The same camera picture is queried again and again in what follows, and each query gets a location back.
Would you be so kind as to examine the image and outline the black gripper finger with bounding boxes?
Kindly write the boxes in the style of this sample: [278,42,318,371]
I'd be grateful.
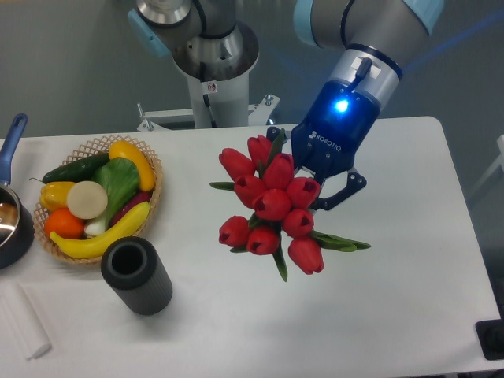
[266,126,291,154]
[310,169,367,211]

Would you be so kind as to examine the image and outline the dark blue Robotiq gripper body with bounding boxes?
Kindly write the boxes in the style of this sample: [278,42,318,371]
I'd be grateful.
[291,46,402,182]

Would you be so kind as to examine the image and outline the red tulip bouquet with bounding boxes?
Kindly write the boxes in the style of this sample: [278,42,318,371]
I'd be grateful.
[210,135,370,280]

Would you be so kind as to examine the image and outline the dark grey ribbed vase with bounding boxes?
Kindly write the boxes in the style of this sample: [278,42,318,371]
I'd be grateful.
[101,236,173,315]

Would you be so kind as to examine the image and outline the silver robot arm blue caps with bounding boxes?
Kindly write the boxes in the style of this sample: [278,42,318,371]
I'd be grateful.
[128,1,444,210]

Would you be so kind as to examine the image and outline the purple eggplant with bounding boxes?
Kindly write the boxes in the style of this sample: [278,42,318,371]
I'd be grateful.
[109,191,151,227]

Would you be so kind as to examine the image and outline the white chair part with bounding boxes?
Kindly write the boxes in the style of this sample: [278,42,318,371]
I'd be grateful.
[469,135,503,202]

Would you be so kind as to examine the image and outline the yellow squash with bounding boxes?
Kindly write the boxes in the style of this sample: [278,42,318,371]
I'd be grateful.
[109,140,155,192]

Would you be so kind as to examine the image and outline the green leafy bok choy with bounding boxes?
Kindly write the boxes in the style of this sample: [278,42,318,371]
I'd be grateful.
[84,157,139,238]

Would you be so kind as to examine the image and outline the green cucumber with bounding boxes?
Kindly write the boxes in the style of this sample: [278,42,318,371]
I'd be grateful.
[30,154,109,184]

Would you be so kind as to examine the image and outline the cream round onion slice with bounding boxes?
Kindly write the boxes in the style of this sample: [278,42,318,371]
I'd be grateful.
[66,181,108,220]

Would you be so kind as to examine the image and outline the black device at table edge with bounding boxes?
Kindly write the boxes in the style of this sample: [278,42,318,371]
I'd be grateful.
[475,319,503,361]

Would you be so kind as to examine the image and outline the yellow banana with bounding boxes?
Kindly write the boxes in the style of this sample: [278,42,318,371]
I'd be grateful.
[50,202,150,259]

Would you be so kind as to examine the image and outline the yellow bell pepper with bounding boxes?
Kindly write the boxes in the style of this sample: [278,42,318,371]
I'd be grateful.
[39,181,76,212]

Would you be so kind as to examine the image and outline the orange fruit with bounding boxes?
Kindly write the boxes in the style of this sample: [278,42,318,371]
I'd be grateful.
[44,208,84,239]

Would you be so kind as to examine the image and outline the white rolled cloth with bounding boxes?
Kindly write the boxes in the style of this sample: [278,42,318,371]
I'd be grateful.
[2,283,52,361]

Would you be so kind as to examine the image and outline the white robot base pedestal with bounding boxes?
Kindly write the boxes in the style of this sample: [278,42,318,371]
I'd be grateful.
[137,72,280,132]

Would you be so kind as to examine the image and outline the dark pot blue handle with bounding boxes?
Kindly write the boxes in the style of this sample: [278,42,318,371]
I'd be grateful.
[1,113,34,269]

